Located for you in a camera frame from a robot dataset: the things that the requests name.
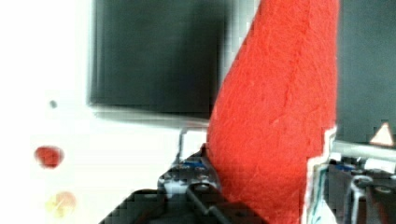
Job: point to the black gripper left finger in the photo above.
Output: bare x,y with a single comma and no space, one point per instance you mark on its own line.
188,193

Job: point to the red ketchup bottle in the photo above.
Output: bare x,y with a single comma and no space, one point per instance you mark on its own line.
275,106

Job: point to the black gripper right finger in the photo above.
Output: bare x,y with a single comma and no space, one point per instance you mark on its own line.
358,195

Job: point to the small red strawberry toy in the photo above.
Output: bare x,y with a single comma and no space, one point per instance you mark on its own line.
49,157

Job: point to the silver toaster oven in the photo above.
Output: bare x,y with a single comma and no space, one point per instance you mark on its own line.
163,61

